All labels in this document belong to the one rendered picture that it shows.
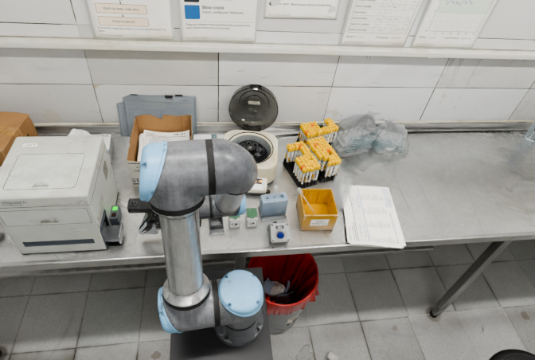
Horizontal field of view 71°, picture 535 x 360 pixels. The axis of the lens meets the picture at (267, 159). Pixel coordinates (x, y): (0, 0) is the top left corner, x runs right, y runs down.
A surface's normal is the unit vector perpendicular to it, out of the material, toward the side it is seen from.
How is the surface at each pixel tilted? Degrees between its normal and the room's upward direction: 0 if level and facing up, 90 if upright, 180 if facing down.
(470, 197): 0
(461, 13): 93
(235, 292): 8
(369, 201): 1
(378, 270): 0
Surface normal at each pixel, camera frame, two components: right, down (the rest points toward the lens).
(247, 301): 0.23, -0.67
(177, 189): 0.21, 0.52
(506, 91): 0.13, 0.70
